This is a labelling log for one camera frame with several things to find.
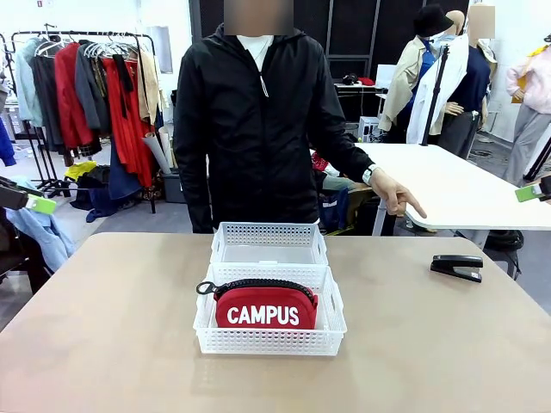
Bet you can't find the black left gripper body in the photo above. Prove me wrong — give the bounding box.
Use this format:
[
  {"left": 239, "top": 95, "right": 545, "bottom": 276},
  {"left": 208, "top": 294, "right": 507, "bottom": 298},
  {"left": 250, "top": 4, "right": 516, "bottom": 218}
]
[{"left": 0, "top": 175, "right": 29, "bottom": 212}]

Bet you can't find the red Campus zipper pouch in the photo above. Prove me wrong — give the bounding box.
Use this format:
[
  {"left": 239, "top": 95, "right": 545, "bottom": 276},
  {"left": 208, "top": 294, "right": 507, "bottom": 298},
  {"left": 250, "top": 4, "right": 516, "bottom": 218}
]
[{"left": 195, "top": 278, "right": 319, "bottom": 330}]

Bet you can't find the person's right forearm black sleeve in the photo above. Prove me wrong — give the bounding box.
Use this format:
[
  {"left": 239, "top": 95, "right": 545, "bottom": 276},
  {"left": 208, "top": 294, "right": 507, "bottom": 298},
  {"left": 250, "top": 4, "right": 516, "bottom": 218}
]
[{"left": 183, "top": 163, "right": 216, "bottom": 236}]

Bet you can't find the person's left forearm black sleeve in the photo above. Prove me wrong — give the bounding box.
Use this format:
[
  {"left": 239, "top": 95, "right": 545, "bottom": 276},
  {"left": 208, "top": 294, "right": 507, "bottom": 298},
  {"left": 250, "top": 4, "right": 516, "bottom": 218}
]
[{"left": 320, "top": 124, "right": 375, "bottom": 185}]

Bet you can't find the person's left hand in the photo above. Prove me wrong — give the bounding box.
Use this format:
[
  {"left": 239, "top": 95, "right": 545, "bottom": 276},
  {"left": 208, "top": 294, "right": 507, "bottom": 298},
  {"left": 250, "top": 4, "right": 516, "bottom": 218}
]
[{"left": 368, "top": 167, "right": 429, "bottom": 220}]

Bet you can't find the light blue shirt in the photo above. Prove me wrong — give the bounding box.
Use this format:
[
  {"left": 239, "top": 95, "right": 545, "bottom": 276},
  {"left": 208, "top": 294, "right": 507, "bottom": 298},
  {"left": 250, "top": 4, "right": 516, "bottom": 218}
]
[{"left": 5, "top": 175, "right": 77, "bottom": 273}]

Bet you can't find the yellow garment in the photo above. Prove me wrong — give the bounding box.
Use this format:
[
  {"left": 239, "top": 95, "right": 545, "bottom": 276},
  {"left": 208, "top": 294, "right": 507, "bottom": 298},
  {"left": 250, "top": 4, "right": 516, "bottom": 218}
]
[{"left": 64, "top": 160, "right": 99, "bottom": 182}]

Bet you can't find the white table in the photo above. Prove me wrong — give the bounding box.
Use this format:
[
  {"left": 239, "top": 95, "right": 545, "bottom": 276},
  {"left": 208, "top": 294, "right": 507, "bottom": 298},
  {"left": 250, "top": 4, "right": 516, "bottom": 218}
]
[{"left": 352, "top": 143, "right": 551, "bottom": 232}]

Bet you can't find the mannequin with pink sweater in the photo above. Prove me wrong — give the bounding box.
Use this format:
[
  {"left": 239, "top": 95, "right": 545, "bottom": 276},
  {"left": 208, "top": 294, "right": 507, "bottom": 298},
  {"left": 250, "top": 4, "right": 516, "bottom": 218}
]
[{"left": 502, "top": 33, "right": 551, "bottom": 188}]

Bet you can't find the navy blue garment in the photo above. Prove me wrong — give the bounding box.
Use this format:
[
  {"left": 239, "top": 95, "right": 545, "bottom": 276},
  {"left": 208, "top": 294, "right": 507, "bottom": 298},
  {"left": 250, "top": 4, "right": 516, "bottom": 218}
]
[{"left": 107, "top": 141, "right": 144, "bottom": 201}]

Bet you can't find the dark grey coat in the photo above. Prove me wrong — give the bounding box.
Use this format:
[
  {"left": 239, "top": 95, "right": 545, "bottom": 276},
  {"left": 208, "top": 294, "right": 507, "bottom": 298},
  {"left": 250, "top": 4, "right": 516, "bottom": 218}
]
[{"left": 28, "top": 53, "right": 66, "bottom": 152}]

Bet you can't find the black stapler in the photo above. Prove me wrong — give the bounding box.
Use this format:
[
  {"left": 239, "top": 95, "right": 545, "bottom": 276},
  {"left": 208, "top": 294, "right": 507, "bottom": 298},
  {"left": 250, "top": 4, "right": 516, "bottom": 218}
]
[{"left": 430, "top": 254, "right": 485, "bottom": 284}]

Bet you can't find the red jacket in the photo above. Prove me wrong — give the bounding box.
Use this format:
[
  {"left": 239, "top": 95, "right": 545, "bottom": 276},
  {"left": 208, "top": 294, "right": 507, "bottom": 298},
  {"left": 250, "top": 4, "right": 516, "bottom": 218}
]
[{"left": 54, "top": 41, "right": 95, "bottom": 151}]

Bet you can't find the pale blue-grey jacket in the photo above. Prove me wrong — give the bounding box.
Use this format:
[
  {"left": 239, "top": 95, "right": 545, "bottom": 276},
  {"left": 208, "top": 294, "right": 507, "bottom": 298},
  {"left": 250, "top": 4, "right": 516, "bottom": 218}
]
[{"left": 14, "top": 37, "right": 45, "bottom": 129}]

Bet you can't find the red dress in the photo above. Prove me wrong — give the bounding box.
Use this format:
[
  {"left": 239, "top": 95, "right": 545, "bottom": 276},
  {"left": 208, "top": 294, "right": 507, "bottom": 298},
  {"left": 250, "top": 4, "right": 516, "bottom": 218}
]
[{"left": 102, "top": 55, "right": 155, "bottom": 188}]

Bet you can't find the grey jacket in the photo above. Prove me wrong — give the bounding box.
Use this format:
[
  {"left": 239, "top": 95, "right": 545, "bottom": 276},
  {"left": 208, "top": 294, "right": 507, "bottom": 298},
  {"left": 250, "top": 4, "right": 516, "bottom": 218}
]
[{"left": 74, "top": 41, "right": 112, "bottom": 135}]

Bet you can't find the mannequin with white shirt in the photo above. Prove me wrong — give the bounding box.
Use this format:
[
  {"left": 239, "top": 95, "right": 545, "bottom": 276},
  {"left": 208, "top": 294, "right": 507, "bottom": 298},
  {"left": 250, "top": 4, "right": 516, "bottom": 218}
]
[{"left": 406, "top": 6, "right": 492, "bottom": 161}]

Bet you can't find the rolled white paper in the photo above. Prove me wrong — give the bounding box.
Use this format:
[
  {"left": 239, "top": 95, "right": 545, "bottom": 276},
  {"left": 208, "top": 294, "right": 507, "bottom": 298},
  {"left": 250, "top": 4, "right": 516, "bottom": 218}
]
[{"left": 142, "top": 125, "right": 174, "bottom": 175}]

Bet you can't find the black clothes rack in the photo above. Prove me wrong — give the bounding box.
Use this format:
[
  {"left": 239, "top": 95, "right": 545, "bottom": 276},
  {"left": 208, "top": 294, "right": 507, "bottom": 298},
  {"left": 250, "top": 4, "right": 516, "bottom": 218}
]
[{"left": 10, "top": 28, "right": 158, "bottom": 215}]

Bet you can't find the grey plastic bin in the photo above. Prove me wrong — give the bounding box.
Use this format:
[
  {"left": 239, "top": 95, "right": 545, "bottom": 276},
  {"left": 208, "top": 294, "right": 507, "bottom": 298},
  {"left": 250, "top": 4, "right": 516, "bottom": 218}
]
[{"left": 161, "top": 169, "right": 188, "bottom": 204}]

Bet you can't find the black tripod pole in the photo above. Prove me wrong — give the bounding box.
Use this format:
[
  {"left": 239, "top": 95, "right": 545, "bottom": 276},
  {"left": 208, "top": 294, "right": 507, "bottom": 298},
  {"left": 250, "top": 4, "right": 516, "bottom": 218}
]
[{"left": 420, "top": 42, "right": 451, "bottom": 148}]

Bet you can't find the beige hanging garment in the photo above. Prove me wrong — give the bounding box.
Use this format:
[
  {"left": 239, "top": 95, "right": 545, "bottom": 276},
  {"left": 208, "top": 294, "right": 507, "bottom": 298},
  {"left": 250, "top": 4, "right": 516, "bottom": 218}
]
[{"left": 136, "top": 50, "right": 161, "bottom": 126}]

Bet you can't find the mannequin with beige coat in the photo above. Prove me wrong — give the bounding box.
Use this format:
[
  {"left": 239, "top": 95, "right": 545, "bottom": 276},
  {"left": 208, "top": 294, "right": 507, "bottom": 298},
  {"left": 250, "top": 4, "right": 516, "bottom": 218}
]
[{"left": 378, "top": 16, "right": 458, "bottom": 145}]

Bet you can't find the white computer case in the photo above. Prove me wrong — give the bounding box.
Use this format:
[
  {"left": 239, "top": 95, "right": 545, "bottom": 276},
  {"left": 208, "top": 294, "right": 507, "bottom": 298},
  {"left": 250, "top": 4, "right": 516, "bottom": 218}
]
[{"left": 357, "top": 115, "right": 381, "bottom": 144}]

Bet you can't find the blue bag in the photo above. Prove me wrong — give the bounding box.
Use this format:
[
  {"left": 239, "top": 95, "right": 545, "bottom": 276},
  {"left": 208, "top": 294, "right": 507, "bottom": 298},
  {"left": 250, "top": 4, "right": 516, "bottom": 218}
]
[{"left": 319, "top": 188, "right": 350, "bottom": 234}]

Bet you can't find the black bucket hat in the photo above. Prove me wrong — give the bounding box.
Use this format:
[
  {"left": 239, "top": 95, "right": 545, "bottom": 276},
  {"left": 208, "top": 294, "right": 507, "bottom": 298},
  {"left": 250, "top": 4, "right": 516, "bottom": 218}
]
[{"left": 413, "top": 3, "right": 455, "bottom": 40}]

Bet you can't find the white background desk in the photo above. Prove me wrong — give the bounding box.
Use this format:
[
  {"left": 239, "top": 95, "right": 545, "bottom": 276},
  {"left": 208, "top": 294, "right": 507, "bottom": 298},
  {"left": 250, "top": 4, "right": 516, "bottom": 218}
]
[{"left": 333, "top": 83, "right": 389, "bottom": 124}]

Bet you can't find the red patterned cloth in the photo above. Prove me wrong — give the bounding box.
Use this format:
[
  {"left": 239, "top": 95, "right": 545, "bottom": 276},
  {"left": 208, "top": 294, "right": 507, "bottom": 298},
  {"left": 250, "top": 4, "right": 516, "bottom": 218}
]
[{"left": 310, "top": 150, "right": 342, "bottom": 174}]

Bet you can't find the person's torso black jacket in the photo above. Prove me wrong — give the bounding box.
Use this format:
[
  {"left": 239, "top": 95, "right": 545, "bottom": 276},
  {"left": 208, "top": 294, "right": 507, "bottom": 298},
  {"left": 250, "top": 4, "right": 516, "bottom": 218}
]
[{"left": 172, "top": 23, "right": 375, "bottom": 236}]

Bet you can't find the white perforated plastic basket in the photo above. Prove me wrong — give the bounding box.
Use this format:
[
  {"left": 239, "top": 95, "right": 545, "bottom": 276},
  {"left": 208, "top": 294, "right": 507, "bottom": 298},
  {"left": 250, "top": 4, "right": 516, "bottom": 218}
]
[
  {"left": 193, "top": 262, "right": 348, "bottom": 357},
  {"left": 210, "top": 221, "right": 329, "bottom": 267}
]

